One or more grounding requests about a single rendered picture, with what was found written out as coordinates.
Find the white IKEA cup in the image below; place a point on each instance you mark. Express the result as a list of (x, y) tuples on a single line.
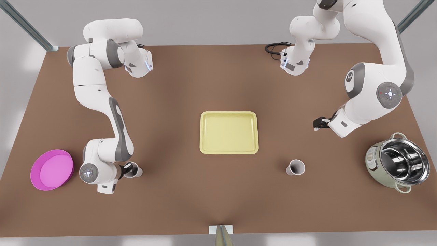
[(295, 167), (137, 170)]

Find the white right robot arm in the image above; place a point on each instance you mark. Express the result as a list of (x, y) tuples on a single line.
[(91, 83)]

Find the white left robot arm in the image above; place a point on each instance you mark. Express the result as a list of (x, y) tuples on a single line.
[(368, 102)]

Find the yellow rectangular tray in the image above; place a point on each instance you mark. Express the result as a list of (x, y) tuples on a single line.
[(228, 132)]

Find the pink round bowl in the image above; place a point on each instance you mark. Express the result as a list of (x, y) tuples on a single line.
[(52, 169)]

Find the green pot with steel interior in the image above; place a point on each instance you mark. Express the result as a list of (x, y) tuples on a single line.
[(399, 162)]

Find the silver frame post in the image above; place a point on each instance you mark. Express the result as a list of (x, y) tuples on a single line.
[(25, 24), (221, 235), (414, 15)]

